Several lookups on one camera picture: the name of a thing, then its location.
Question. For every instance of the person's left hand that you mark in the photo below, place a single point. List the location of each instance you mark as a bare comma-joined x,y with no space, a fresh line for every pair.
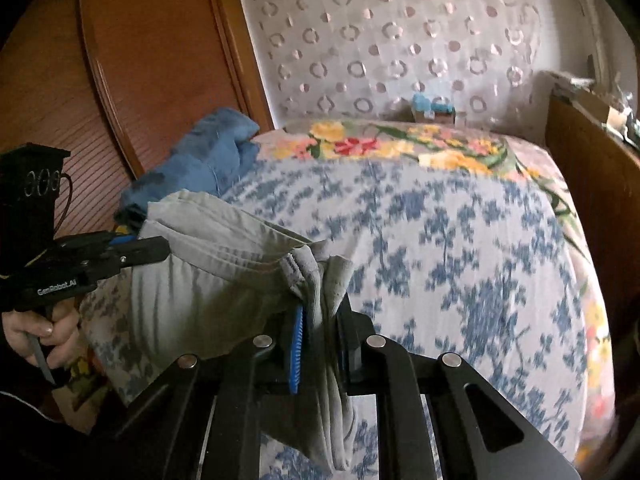
55,340

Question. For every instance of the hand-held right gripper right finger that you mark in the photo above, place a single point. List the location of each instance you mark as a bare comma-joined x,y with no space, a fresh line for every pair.
342,357

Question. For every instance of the circle patterned curtain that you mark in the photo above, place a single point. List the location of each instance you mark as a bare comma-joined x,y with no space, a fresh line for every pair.
390,45

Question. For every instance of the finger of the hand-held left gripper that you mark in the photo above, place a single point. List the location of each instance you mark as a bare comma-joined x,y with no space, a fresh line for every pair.
145,252
117,240

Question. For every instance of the blue floral bedsheet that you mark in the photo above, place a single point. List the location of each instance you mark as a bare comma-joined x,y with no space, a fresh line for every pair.
450,270

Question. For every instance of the wooden wardrobe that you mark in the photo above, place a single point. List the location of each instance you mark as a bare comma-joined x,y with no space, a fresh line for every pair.
125,75

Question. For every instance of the grey pants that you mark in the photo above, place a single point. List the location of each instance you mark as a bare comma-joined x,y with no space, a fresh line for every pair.
210,290

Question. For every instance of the small blue toy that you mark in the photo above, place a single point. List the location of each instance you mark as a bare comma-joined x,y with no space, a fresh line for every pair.
430,107

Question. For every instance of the windowsill clutter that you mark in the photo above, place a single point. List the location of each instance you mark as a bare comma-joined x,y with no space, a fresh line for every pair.
595,97

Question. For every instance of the folded blue cloth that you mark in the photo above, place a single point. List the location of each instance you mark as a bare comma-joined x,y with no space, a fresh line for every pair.
210,155

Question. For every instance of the wooden bed board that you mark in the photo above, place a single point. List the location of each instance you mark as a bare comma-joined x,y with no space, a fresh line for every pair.
595,200

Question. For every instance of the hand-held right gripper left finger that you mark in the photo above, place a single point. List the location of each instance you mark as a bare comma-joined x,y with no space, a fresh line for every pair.
296,350

